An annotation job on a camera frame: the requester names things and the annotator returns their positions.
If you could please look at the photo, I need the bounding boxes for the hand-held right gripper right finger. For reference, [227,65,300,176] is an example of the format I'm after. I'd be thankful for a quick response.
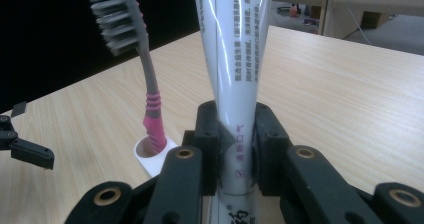
[252,102,294,197]

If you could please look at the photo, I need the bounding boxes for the pink and grey toothbrush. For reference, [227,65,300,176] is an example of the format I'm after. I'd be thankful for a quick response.
[84,0,168,158]

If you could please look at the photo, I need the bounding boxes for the white toothbrush holder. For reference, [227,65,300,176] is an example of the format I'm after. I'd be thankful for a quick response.
[133,135,179,179]

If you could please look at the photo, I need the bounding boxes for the thin grey cable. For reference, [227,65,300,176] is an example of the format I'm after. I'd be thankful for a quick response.
[342,0,373,46]

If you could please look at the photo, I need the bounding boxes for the brown cardboard box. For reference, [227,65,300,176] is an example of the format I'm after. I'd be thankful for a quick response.
[360,11,390,30]

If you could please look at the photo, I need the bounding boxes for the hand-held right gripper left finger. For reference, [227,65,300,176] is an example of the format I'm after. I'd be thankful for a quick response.
[182,99,221,197]

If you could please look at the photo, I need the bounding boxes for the white furniture post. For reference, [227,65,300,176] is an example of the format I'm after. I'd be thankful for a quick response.
[317,0,335,37]

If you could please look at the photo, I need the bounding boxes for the white toothpaste tube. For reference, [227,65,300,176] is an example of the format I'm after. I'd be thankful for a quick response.
[192,0,275,224]

